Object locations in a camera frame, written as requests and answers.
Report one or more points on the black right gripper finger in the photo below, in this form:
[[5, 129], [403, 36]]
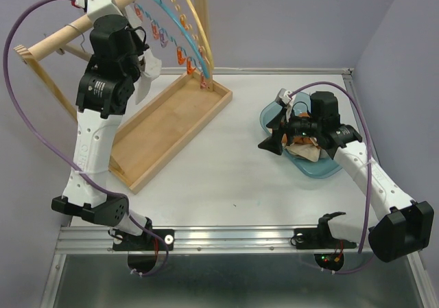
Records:
[[273, 143], [278, 122]]

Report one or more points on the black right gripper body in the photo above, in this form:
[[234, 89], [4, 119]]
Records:
[[302, 127]]

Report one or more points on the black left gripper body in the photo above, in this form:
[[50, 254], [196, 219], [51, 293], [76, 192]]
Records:
[[134, 68]]

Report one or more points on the brown underwear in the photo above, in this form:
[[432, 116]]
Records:
[[298, 139]]

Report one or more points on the beige underwear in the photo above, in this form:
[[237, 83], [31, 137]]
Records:
[[305, 151]]

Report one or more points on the white underwear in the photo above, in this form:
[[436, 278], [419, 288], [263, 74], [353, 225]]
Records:
[[150, 65]]

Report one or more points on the blue plastic clip hanger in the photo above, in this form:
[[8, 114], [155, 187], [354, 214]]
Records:
[[190, 50]]

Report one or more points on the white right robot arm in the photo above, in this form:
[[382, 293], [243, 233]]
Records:
[[403, 224]]

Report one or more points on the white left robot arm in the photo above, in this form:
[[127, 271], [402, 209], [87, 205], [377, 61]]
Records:
[[103, 94]]

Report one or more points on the blue plastic tub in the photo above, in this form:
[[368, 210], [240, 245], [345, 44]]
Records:
[[324, 167]]

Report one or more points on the wooden clothes rack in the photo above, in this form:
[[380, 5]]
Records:
[[146, 142]]

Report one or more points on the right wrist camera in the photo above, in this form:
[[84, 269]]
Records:
[[284, 98]]

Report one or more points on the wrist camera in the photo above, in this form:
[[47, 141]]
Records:
[[284, 98], [96, 9]]

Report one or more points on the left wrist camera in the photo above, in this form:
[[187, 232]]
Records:
[[96, 9]]

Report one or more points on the aluminium mounting rail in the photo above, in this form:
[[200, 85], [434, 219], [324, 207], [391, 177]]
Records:
[[191, 240]]

